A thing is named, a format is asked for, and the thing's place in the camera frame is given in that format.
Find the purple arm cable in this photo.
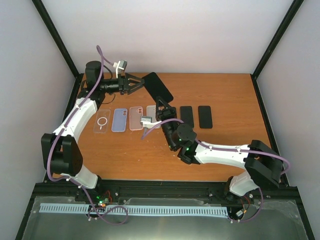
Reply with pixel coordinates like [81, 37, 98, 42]
[46, 45, 129, 225]
[140, 118, 292, 224]

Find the clear transparent phone case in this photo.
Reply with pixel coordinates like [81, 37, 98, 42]
[93, 109, 111, 134]

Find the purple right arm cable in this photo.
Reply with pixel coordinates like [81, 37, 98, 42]
[140, 118, 292, 224]

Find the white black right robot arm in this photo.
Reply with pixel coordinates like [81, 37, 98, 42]
[155, 96, 285, 197]

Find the black frame post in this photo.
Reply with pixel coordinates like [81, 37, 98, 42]
[251, 0, 305, 81]
[31, 0, 85, 81]

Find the black phone from lilac case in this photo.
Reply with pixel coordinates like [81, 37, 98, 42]
[198, 105, 213, 129]

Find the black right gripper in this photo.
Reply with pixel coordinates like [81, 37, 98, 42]
[155, 97, 177, 151]

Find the black right frame post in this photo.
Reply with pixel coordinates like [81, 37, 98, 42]
[251, 0, 305, 81]

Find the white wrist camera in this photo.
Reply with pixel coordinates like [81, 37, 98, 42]
[113, 60, 128, 79]
[140, 116, 161, 130]

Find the dark green phone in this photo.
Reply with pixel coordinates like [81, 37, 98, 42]
[179, 106, 195, 128]

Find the black left frame post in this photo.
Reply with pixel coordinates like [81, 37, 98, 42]
[31, 0, 85, 81]

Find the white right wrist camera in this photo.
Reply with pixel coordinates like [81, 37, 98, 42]
[140, 116, 161, 130]

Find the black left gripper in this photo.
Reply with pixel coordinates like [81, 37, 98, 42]
[100, 73, 145, 95]

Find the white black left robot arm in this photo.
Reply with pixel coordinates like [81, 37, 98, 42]
[41, 60, 144, 202]

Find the cream white phone case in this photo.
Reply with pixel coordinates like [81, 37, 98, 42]
[146, 105, 158, 122]

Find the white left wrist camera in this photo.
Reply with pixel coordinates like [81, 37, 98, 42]
[113, 60, 128, 79]

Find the light blue slotted cable duct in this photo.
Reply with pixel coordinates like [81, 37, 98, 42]
[38, 203, 228, 218]

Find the dark grey phone corner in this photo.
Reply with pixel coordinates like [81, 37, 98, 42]
[142, 72, 174, 103]

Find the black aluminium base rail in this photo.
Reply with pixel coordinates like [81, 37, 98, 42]
[32, 178, 300, 208]

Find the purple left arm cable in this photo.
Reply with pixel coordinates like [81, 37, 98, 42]
[46, 45, 129, 225]

